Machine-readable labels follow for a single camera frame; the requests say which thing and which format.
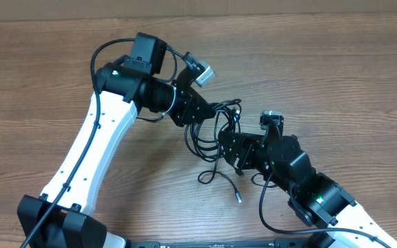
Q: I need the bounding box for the black USB-C cable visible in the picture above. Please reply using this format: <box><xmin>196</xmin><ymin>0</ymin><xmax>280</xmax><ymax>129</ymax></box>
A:
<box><xmin>184</xmin><ymin>113</ymin><xmax>243</xmax><ymax>204</ymax></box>

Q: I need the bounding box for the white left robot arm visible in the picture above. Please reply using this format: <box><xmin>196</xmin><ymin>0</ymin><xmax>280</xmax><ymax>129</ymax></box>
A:
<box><xmin>17</xmin><ymin>33</ymin><xmax>216</xmax><ymax>247</ymax></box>

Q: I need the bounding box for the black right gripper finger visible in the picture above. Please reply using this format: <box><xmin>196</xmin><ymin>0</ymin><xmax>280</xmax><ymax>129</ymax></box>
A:
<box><xmin>218</xmin><ymin>131</ymin><xmax>236</xmax><ymax>152</ymax></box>
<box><xmin>224</xmin><ymin>152</ymin><xmax>245</xmax><ymax>176</ymax></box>

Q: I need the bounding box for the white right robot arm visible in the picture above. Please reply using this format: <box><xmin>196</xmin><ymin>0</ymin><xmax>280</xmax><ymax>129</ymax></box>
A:
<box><xmin>218</xmin><ymin>131</ymin><xmax>397</xmax><ymax>247</ymax></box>

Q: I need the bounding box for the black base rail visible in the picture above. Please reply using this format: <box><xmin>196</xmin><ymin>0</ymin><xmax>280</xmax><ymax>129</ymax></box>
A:
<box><xmin>125</xmin><ymin>238</ymin><xmax>320</xmax><ymax>248</ymax></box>

